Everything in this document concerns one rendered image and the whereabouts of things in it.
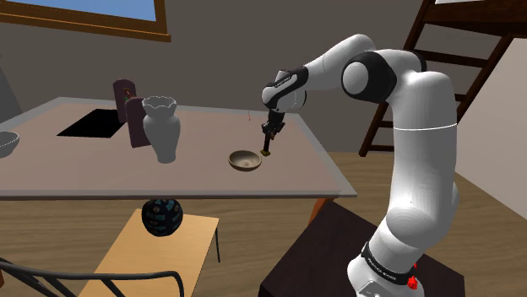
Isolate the white bowl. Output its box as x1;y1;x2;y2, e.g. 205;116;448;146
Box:
0;130;21;159

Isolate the dark purple box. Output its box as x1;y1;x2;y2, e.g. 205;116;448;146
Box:
124;96;152;149
111;78;139;125

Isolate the light wooden bench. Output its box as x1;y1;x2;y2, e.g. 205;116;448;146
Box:
77;208;221;297

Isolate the white scalloped vase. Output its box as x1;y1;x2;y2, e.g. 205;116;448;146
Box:
141;94;182;165

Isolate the wooden framed window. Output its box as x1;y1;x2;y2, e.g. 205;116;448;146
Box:
0;0;172;44

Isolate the dark wooden ladder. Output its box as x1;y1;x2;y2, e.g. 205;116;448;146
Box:
358;0;527;158

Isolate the black metal chair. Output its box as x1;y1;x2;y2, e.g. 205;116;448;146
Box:
0;256;186;297

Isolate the dark robot stand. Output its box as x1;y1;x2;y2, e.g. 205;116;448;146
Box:
258;200;467;297

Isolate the dark patterned ball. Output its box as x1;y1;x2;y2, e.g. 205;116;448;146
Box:
141;198;185;238

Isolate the grey-topped table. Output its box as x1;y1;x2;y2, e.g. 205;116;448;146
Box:
0;95;359;226

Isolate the tan wooden bowl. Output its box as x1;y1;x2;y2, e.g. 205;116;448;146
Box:
227;149;264;173

